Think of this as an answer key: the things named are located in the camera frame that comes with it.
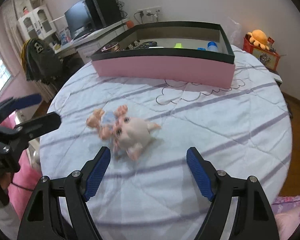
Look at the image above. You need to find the clear plastic bag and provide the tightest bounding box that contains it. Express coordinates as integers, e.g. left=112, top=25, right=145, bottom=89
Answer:
left=224, top=17, right=244, bottom=48

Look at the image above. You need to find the blue capped glue bottle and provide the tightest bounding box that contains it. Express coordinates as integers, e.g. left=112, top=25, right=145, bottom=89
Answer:
left=207, top=41, right=219, bottom=53

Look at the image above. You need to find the black computer tower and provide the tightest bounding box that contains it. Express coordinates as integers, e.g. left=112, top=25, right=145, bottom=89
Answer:
left=84, top=0, right=122, bottom=30

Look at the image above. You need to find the pink floral bedding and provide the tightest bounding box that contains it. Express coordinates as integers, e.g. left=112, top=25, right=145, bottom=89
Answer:
left=271, top=195, right=300, bottom=239

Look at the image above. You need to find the white striped tablecloth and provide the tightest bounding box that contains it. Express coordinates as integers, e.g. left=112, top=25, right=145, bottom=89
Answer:
left=40, top=47, right=292, bottom=239

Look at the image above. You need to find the white glass door cabinet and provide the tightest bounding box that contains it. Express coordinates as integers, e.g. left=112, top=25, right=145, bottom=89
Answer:
left=18, top=5, right=57, bottom=42

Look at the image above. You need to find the pink pig figurine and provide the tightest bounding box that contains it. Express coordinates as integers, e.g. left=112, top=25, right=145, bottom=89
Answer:
left=86, top=105, right=161, bottom=161

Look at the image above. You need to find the black remote control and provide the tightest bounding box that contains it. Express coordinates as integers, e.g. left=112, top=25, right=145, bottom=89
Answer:
left=134, top=41, right=157, bottom=49

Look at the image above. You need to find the yellow highlighter marker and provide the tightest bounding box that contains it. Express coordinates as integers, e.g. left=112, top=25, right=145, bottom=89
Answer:
left=174, top=43, right=183, bottom=48

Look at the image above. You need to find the pink and black tray box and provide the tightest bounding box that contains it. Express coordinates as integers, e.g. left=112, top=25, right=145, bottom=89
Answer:
left=91, top=21, right=235, bottom=88

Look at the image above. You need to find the dark jacket on chair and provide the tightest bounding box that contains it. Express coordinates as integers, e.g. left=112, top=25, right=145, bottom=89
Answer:
left=20, top=38, right=63, bottom=84

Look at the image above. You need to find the red cartoon storage box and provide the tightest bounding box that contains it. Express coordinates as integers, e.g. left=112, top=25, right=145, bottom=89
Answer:
left=243, top=35, right=281, bottom=70

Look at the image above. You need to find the orange capped bottle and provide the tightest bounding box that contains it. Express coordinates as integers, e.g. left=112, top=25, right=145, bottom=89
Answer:
left=126, top=21, right=134, bottom=29

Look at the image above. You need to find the white desk with drawers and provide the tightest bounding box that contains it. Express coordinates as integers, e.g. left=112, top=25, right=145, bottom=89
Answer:
left=55, top=18, right=129, bottom=64

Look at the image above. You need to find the black computer monitor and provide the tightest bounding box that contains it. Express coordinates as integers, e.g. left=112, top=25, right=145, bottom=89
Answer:
left=65, top=0, right=93, bottom=40

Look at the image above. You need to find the wall power socket strip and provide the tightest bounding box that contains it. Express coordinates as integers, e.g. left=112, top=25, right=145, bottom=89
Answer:
left=137, top=7, right=162, bottom=16

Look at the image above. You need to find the orange octopus plush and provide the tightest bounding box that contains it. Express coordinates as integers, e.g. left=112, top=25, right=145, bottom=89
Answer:
left=247, top=29, right=270, bottom=50

